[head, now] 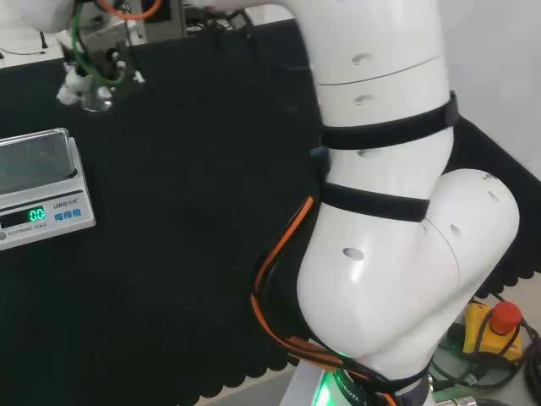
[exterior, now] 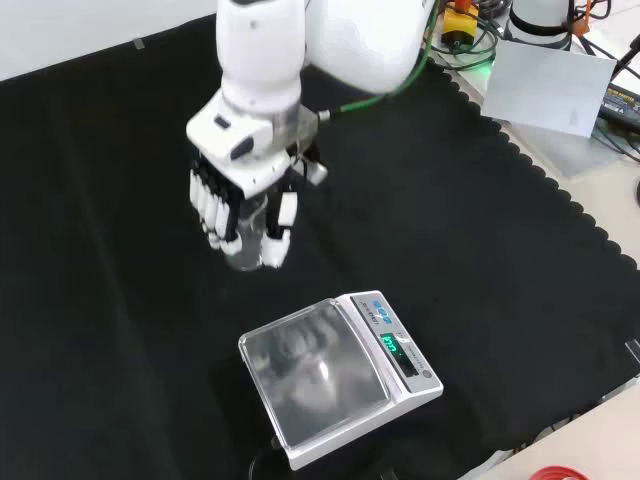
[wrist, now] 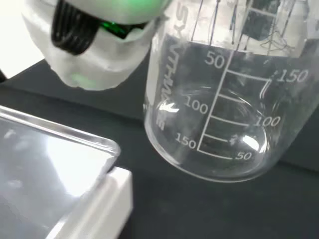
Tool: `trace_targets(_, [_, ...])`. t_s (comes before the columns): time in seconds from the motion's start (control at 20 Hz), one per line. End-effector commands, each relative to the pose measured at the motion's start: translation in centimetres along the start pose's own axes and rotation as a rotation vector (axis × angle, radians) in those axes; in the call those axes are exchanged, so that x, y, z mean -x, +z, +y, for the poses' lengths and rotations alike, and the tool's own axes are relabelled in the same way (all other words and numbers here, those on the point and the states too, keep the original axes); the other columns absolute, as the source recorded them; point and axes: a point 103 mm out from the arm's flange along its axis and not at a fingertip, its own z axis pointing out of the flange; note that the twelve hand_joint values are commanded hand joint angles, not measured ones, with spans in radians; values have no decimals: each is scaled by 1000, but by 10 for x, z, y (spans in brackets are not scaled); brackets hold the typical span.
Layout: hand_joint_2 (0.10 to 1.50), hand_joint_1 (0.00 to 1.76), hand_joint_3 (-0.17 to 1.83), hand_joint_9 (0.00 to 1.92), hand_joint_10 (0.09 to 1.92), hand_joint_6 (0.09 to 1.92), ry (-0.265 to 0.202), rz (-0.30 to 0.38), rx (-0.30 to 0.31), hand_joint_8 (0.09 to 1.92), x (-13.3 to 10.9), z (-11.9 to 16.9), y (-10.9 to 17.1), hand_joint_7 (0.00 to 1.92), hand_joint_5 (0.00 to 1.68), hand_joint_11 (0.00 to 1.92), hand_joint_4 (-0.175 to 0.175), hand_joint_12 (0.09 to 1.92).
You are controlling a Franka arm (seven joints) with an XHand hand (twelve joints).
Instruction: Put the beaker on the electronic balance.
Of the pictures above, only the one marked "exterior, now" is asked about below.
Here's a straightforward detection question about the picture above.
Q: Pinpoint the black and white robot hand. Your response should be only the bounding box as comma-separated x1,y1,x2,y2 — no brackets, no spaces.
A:
185,89,330,269

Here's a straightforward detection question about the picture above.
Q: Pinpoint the clear glass beaker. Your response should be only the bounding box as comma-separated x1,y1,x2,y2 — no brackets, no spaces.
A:
223,194,275,272

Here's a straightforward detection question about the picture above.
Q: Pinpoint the electronic balance with steel pan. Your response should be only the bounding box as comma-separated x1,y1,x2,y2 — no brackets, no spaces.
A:
237,289,445,472

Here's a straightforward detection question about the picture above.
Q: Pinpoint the black bench cloth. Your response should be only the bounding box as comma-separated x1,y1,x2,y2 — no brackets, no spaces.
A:
0,13,640,480

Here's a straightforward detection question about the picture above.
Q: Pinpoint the yellow stop button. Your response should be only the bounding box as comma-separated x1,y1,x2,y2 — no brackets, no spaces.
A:
439,0,482,55

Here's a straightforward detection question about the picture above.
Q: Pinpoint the pale board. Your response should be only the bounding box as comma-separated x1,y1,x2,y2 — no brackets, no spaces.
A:
480,38,619,139

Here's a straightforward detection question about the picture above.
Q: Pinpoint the white cylinder base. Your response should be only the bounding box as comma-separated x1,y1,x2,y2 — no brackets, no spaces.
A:
502,0,574,52

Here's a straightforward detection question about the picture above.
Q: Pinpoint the black power adapter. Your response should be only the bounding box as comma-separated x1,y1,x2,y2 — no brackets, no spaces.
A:
597,84,640,129

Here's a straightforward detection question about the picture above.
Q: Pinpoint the green cable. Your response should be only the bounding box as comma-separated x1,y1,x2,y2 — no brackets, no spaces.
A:
319,0,443,122

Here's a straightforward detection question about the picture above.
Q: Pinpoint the black balance cable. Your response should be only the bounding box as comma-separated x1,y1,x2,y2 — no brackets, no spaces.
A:
246,433,291,480

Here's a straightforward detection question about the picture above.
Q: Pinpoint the red ring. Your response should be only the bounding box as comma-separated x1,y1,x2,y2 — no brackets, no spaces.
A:
526,465,587,480

